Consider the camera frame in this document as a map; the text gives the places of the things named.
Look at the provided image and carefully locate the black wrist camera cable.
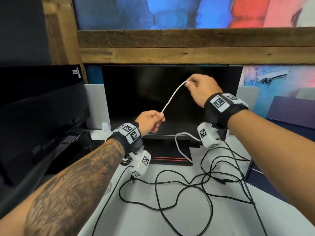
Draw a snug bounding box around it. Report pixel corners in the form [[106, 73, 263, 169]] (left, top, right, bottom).
[[92, 175, 135, 236], [219, 139, 268, 236]]

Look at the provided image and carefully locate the black wrist strap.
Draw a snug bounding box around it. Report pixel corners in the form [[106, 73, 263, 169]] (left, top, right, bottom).
[[203, 92, 249, 130], [106, 121, 144, 156]]

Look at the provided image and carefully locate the person's left hand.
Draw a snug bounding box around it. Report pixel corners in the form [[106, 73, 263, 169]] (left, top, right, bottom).
[[135, 110, 166, 136]]

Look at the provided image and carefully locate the long black cable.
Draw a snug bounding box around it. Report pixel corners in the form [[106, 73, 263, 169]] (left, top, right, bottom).
[[119, 151, 256, 236]]

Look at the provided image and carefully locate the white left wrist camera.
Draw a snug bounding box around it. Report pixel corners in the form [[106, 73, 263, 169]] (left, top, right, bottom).
[[130, 150, 152, 177]]

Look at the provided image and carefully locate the person's left forearm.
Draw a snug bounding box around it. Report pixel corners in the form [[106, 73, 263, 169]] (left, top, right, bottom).
[[0, 139, 125, 236]]

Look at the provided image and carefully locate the black panel with white sticker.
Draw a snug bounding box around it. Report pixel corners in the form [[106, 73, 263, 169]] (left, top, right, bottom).
[[0, 65, 85, 106]]

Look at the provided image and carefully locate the white background table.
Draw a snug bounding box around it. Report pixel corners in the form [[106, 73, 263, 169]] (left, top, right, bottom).
[[296, 88, 315, 100]]

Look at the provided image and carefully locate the white partition panel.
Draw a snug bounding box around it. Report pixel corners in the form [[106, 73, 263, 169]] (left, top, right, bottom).
[[84, 84, 111, 130], [236, 86, 260, 111]]

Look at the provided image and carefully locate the person's right forearm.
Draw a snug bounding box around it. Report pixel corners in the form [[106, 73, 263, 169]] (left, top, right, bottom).
[[227, 113, 315, 226]]

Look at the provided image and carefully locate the person's right hand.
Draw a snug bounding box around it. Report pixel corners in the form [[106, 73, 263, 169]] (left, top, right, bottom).
[[186, 73, 223, 107]]

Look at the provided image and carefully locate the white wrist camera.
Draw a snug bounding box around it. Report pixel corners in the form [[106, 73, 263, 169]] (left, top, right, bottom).
[[197, 122, 221, 148], [130, 150, 152, 177]]

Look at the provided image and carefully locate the black right wrist strap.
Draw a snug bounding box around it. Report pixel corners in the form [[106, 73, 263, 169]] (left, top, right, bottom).
[[203, 92, 249, 130]]

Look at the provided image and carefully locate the black monitor arm base plate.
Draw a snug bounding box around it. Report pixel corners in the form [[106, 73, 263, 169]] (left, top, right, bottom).
[[48, 139, 107, 174]]

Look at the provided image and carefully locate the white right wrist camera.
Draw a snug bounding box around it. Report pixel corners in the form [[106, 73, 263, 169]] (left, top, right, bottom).
[[197, 122, 221, 148]]

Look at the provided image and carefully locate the black left wrist strap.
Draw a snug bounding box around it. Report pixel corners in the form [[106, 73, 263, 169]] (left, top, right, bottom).
[[106, 121, 144, 156]]

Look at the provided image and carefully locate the white cable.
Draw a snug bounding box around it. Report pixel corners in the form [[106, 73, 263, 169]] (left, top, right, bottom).
[[160, 81, 203, 164]]

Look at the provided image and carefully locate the black monitor power cable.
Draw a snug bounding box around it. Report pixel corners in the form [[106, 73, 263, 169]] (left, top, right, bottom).
[[59, 129, 87, 144]]

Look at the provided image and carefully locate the black computer monitor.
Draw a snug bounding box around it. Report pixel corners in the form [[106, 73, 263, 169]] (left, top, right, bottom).
[[101, 66, 243, 141]]

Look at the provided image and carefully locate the navy blue drawer unit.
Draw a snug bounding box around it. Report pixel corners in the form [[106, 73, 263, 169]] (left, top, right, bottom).
[[245, 95, 315, 202]]

